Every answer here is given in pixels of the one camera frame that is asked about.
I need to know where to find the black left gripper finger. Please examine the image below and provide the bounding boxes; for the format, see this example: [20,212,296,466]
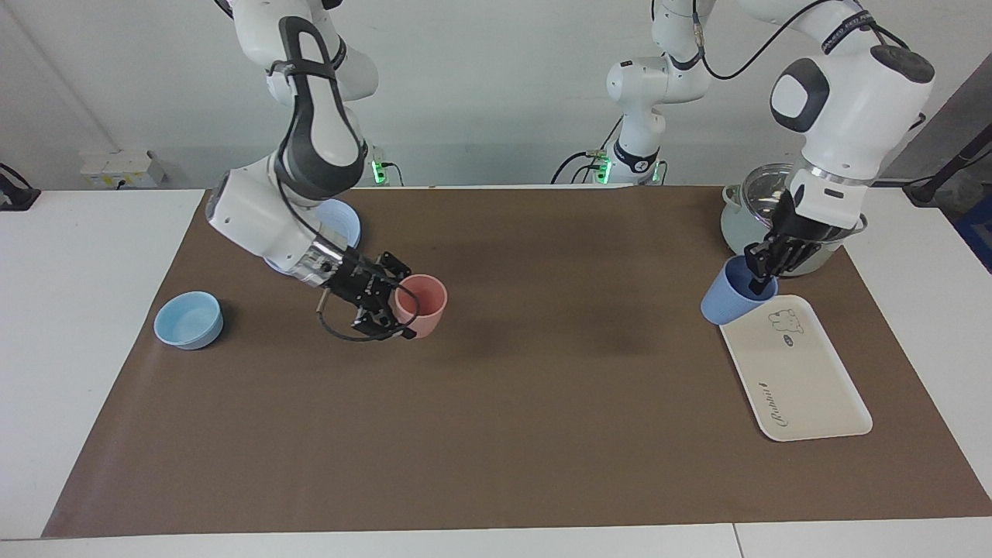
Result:
[777,240,819,277]
[744,240,780,297]

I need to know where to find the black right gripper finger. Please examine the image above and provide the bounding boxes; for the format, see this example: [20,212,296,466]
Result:
[350,298,417,342]
[374,251,413,291]

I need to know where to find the periwinkle blue cup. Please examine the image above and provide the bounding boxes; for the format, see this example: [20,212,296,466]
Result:
[701,256,778,326]

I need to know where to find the pink cup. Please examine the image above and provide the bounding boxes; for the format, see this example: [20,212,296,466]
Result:
[394,274,449,339]

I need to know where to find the cream rabbit print tray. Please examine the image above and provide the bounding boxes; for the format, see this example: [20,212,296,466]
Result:
[719,294,873,443]

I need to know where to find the pale green steel pot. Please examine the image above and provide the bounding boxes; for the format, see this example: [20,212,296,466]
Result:
[720,163,867,277]

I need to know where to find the pale blue plate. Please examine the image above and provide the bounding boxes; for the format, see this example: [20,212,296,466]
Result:
[263,199,362,274]

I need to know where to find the light blue bowl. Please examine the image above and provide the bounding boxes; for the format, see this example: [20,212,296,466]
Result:
[153,291,224,350]

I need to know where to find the brown table mat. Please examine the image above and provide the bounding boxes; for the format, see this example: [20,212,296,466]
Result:
[43,186,992,539]

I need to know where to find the blue crate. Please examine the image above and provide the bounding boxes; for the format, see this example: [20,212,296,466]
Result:
[955,192,992,274]

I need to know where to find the dark grey panel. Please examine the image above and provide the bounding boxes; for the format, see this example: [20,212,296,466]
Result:
[883,53,992,183]

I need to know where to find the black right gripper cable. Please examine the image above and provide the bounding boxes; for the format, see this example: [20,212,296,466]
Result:
[316,288,421,342]

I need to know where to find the black right base cables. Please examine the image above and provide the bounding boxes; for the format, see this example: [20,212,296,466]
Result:
[364,143,405,187]

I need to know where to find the black base cables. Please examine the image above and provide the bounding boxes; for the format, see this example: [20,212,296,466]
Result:
[550,115,625,185]
[364,143,405,187]

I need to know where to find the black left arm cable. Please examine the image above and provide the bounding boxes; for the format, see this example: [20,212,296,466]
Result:
[692,0,888,81]

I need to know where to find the black left base cables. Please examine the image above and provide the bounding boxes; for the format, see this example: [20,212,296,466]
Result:
[550,115,625,185]

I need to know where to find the white wall power strip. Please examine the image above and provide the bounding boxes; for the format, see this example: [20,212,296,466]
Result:
[80,150,167,189]

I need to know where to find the black clamp mount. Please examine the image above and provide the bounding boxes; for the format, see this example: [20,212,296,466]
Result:
[0,164,41,212]

